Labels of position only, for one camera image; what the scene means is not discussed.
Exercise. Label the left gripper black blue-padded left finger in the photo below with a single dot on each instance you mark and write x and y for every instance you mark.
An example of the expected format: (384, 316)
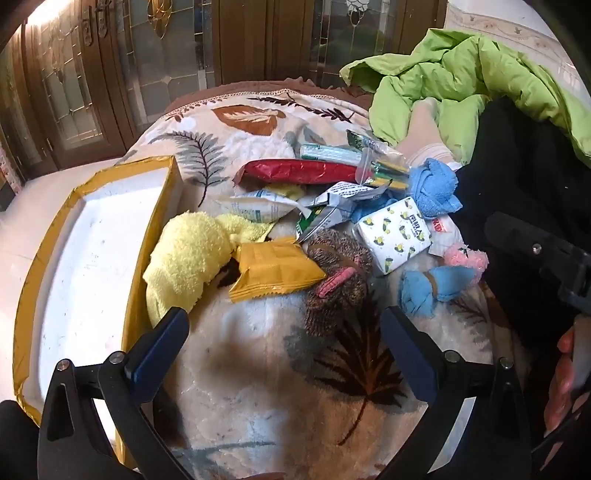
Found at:
(72, 441)

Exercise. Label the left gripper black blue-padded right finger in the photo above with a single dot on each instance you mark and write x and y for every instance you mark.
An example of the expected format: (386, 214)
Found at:
(473, 425)

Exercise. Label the pink plush toy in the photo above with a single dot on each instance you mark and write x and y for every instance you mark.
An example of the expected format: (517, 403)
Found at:
(460, 254)

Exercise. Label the white red-text sachet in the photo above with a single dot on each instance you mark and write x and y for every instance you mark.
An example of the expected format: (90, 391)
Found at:
(444, 233)

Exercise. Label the small blue cloth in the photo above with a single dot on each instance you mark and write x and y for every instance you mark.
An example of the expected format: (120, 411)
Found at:
(420, 292)

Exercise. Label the blue knotted towel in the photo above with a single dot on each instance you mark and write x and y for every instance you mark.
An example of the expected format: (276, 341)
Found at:
(432, 186)

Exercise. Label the lemon-print tissue pack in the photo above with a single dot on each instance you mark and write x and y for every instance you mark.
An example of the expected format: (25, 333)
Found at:
(394, 234)

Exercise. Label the brown speckled knit scarf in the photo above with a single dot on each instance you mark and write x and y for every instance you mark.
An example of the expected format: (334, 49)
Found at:
(348, 266)

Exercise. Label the bag of coloured sticks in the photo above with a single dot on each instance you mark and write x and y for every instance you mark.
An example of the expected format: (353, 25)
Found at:
(380, 165)

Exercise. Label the yellow fluffy towel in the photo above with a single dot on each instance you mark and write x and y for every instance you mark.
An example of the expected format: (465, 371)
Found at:
(191, 250)

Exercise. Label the white blue wrapper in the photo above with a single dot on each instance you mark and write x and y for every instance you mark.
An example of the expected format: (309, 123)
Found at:
(333, 207)

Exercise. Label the yellow snack packet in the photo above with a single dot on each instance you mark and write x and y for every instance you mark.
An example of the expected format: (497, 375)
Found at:
(275, 267)

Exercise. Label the teal cartoon tissue pack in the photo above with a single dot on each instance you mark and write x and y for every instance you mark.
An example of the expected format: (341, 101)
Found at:
(331, 154)

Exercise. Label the white green-print snack bag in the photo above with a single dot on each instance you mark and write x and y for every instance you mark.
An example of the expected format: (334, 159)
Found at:
(261, 206)

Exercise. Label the red foil snack bag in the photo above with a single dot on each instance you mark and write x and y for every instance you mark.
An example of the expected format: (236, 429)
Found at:
(294, 171)

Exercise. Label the person's right hand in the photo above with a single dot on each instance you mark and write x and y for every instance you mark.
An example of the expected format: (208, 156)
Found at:
(560, 390)

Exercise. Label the black trouser leg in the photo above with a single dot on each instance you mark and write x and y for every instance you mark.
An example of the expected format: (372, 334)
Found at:
(528, 170)

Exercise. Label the yellow-taped white foam box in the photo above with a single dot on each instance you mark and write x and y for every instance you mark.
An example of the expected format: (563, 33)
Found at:
(84, 297)

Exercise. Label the beige striped sock foot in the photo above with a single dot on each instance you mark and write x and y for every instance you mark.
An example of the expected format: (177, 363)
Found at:
(423, 140)

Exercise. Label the leaf-pattern fleece blanket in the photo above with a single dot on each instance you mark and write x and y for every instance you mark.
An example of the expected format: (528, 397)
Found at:
(252, 392)

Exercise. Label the green quilted jacket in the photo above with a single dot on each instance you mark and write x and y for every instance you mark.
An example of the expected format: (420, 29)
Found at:
(463, 72)

